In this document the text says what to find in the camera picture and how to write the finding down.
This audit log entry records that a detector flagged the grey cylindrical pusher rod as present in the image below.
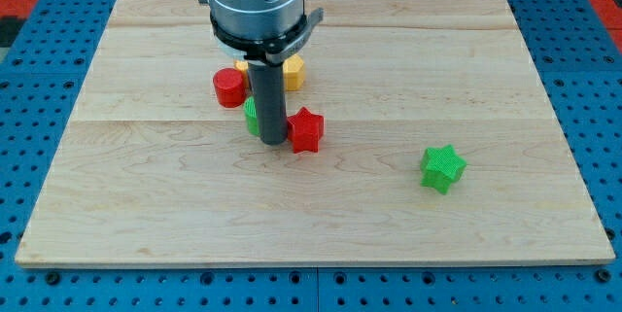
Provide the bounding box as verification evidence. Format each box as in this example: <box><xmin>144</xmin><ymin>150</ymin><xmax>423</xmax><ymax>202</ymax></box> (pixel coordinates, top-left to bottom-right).
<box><xmin>248</xmin><ymin>62</ymin><xmax>288</xmax><ymax>146</ymax></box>

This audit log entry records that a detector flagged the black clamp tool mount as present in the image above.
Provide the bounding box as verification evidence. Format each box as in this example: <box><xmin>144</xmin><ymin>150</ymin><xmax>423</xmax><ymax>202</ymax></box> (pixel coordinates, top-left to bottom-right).
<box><xmin>210</xmin><ymin>8</ymin><xmax>324</xmax><ymax>66</ymax></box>

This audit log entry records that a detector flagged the red star block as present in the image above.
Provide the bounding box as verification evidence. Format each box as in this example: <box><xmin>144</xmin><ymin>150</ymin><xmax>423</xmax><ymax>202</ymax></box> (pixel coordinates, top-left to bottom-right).
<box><xmin>288</xmin><ymin>107</ymin><xmax>325</xmax><ymax>154</ymax></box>

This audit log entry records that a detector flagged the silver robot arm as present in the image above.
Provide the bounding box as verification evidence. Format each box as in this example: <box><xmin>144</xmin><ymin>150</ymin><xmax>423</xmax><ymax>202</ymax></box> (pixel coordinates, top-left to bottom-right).
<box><xmin>200</xmin><ymin>0</ymin><xmax>324</xmax><ymax>145</ymax></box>

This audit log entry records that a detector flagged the green star block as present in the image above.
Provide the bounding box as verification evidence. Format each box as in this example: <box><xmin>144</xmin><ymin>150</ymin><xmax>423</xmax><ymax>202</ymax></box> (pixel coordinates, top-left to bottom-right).
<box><xmin>420</xmin><ymin>144</ymin><xmax>467</xmax><ymax>194</ymax></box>

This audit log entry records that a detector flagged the yellow hexagon block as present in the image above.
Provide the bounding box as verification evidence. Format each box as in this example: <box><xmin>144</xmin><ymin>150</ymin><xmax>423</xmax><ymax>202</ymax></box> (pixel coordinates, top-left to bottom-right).
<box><xmin>233</xmin><ymin>54</ymin><xmax>305</xmax><ymax>91</ymax></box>

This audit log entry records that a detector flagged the green cylinder block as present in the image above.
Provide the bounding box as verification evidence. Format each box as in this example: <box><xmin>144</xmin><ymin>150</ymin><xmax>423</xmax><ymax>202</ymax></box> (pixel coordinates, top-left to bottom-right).
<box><xmin>243</xmin><ymin>96</ymin><xmax>260</xmax><ymax>136</ymax></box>

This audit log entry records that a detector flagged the red cylinder block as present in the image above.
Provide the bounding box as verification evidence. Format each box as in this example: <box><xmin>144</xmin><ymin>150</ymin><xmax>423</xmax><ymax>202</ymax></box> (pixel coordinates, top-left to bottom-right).
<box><xmin>213</xmin><ymin>68</ymin><xmax>246</xmax><ymax>108</ymax></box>

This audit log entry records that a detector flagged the light wooden board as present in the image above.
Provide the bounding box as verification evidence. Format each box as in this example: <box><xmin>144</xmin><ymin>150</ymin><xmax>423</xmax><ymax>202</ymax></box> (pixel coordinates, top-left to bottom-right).
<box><xmin>15</xmin><ymin>0</ymin><xmax>615</xmax><ymax>269</ymax></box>

